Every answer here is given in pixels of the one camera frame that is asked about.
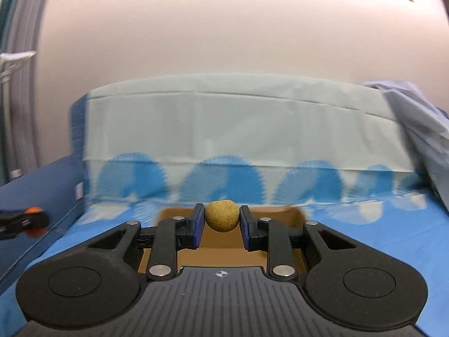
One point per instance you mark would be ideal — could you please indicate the grey-blue crumpled cloth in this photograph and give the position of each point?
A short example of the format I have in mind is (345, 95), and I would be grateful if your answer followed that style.
(417, 119)

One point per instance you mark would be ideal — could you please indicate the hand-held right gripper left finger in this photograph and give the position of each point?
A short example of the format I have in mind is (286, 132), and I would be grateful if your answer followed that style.
(199, 225)

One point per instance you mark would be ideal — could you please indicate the white object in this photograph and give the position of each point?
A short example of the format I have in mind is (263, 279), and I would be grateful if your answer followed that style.
(15, 58)

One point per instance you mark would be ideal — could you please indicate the blue fan-print cloth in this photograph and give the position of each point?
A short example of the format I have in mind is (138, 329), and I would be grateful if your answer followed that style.
(228, 130)

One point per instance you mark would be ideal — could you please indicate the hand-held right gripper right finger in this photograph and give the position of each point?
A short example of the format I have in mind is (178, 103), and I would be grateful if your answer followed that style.
(244, 229)

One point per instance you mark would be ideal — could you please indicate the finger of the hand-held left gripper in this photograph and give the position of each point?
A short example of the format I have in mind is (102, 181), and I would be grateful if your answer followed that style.
(21, 222)

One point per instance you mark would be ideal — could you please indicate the tan round fruit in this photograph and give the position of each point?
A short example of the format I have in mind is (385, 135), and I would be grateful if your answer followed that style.
(222, 216)

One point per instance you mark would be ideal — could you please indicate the brown cardboard box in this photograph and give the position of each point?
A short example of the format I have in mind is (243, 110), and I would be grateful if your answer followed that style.
(224, 249)

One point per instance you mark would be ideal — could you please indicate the small orange kumquat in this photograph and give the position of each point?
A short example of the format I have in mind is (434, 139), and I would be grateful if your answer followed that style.
(34, 210)

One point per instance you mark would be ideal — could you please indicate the grey curtain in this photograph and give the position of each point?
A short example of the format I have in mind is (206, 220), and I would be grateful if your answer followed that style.
(19, 94)

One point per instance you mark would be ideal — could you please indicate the blue sofa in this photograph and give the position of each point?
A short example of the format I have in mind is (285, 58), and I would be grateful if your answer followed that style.
(38, 189)

